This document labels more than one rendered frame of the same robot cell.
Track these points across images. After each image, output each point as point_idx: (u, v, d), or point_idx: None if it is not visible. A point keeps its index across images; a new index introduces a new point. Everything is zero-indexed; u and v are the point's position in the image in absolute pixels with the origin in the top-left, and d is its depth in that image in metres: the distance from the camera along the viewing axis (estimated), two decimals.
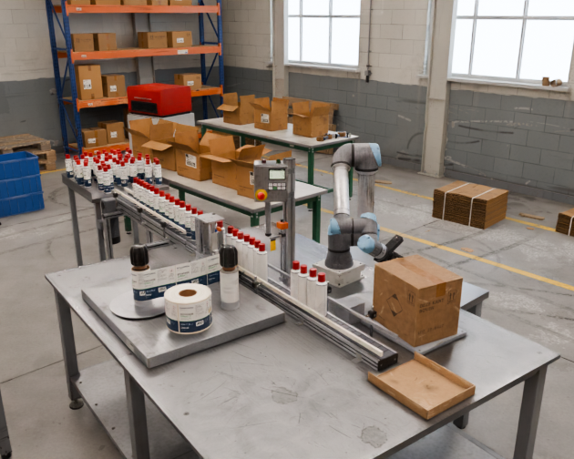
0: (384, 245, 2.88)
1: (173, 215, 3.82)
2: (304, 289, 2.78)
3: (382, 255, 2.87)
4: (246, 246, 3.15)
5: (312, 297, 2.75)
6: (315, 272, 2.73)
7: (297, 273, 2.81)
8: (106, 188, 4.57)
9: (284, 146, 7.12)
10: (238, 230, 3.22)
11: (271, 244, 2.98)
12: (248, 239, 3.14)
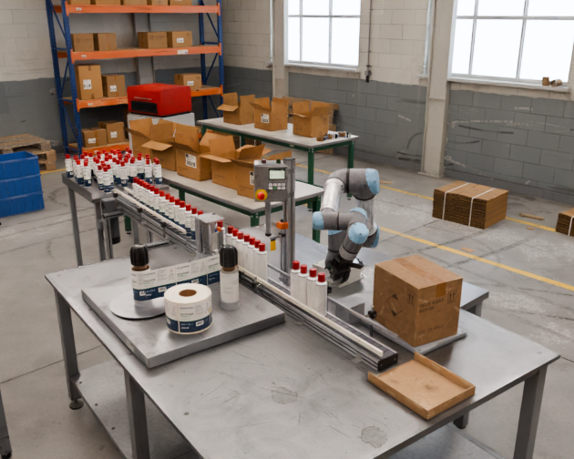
0: None
1: (173, 215, 3.82)
2: (304, 289, 2.78)
3: (351, 258, 2.45)
4: (246, 246, 3.15)
5: (312, 297, 2.75)
6: (315, 272, 2.73)
7: (297, 273, 2.81)
8: (106, 188, 4.57)
9: (284, 146, 7.12)
10: (238, 230, 3.22)
11: (271, 244, 2.98)
12: (248, 239, 3.14)
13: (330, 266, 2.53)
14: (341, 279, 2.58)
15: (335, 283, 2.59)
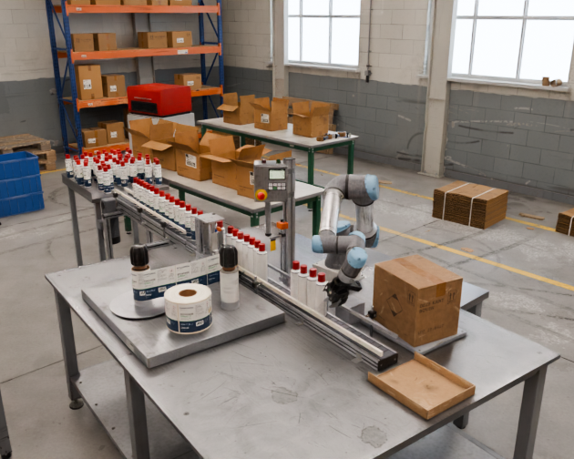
0: None
1: (173, 215, 3.82)
2: (304, 289, 2.78)
3: (349, 281, 2.48)
4: (246, 246, 3.15)
5: (312, 297, 2.75)
6: (315, 272, 2.73)
7: (297, 273, 2.81)
8: (106, 188, 4.57)
9: (284, 146, 7.12)
10: (238, 230, 3.22)
11: (271, 244, 2.98)
12: (248, 239, 3.14)
13: (328, 289, 2.56)
14: (339, 300, 2.60)
15: (333, 305, 2.62)
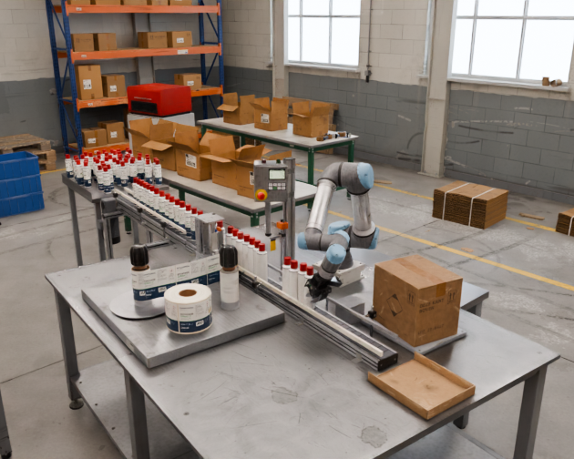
0: None
1: (173, 215, 3.82)
2: (295, 283, 2.83)
3: (329, 277, 2.59)
4: (246, 246, 3.15)
5: (303, 290, 2.81)
6: (306, 267, 2.79)
7: (288, 269, 2.85)
8: (106, 188, 4.57)
9: (284, 146, 7.12)
10: (238, 230, 3.22)
11: (271, 244, 2.98)
12: (248, 239, 3.14)
13: (310, 284, 2.67)
14: (320, 296, 2.71)
15: (315, 300, 2.73)
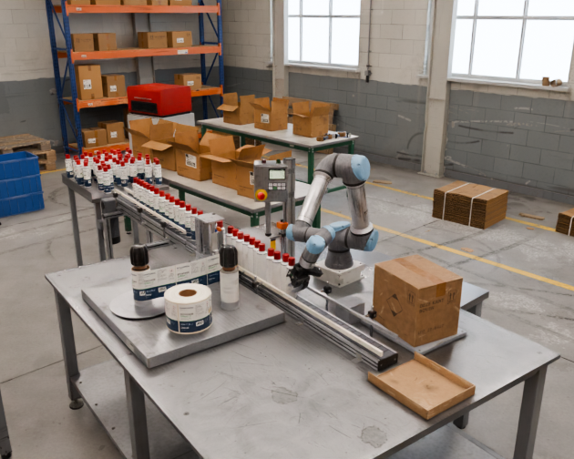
0: None
1: (173, 215, 3.82)
2: (279, 273, 2.94)
3: (309, 266, 2.69)
4: (246, 246, 3.15)
5: (285, 280, 2.92)
6: (288, 258, 2.89)
7: (271, 260, 2.96)
8: (106, 188, 4.57)
9: (284, 146, 7.12)
10: (238, 230, 3.22)
11: (271, 244, 2.98)
12: (248, 239, 3.14)
13: (291, 274, 2.77)
14: (302, 285, 2.82)
15: (296, 290, 2.83)
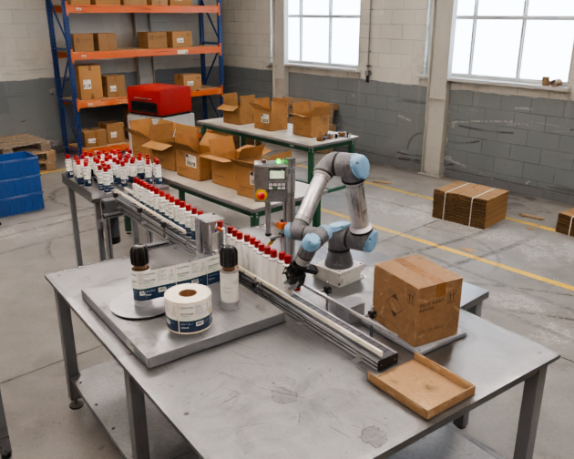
0: None
1: (173, 215, 3.82)
2: (275, 271, 2.96)
3: (304, 264, 2.72)
4: (247, 246, 3.15)
5: (281, 279, 2.94)
6: (284, 256, 2.91)
7: (266, 258, 2.98)
8: (106, 188, 4.57)
9: (284, 146, 7.12)
10: (237, 230, 3.22)
11: (269, 242, 2.99)
12: (249, 239, 3.15)
13: (287, 271, 2.79)
14: (297, 283, 2.84)
15: (292, 287, 2.86)
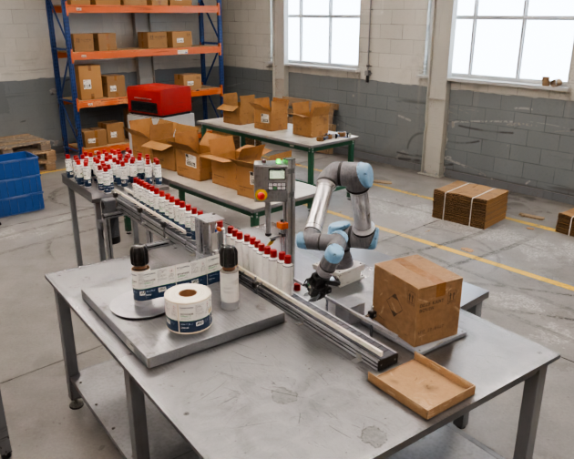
0: None
1: (173, 215, 3.82)
2: (275, 271, 2.96)
3: (327, 276, 2.60)
4: (247, 246, 3.15)
5: (281, 279, 2.94)
6: (284, 256, 2.91)
7: (266, 258, 2.98)
8: (106, 188, 4.57)
9: (284, 146, 7.12)
10: (237, 230, 3.22)
11: (269, 242, 2.99)
12: (249, 239, 3.15)
13: (308, 283, 2.67)
14: (318, 295, 2.72)
15: (313, 300, 2.74)
